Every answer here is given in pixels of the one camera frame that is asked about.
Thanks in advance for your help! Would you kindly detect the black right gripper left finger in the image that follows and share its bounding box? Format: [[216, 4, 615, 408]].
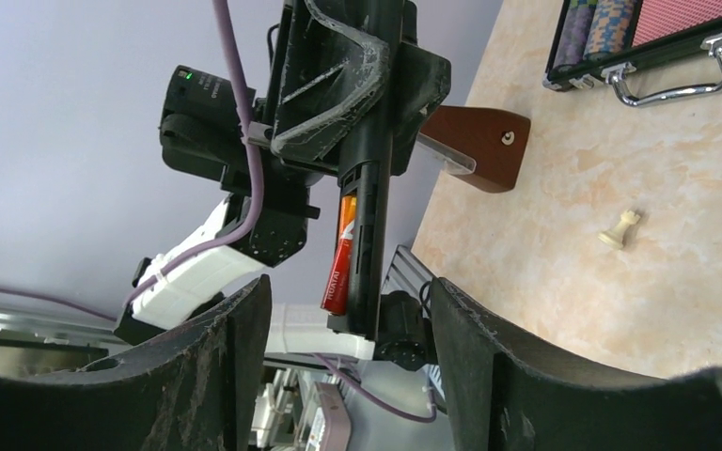
[[0, 275, 273, 450]]

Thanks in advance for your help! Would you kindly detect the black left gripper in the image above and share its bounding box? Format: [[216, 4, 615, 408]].
[[259, 1, 451, 176]]

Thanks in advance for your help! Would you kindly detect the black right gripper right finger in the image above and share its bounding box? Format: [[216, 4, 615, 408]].
[[430, 278, 722, 450]]

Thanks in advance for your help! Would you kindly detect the black remote with buttons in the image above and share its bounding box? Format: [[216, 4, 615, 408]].
[[326, 0, 407, 342]]

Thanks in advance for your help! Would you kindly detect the red battery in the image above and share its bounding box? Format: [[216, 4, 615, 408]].
[[322, 194, 357, 316]]

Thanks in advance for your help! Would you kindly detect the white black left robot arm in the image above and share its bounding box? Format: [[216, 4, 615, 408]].
[[114, 1, 451, 371]]

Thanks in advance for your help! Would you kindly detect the brown wooden card holder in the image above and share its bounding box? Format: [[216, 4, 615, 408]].
[[416, 105, 531, 194]]

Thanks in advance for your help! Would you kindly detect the cream chess pawn left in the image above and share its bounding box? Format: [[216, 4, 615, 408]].
[[597, 210, 641, 250]]

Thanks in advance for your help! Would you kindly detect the black poker chip case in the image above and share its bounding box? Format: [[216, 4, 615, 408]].
[[542, 0, 722, 107]]

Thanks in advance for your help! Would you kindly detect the pink playing card deck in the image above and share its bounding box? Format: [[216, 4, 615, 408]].
[[632, 0, 722, 47]]

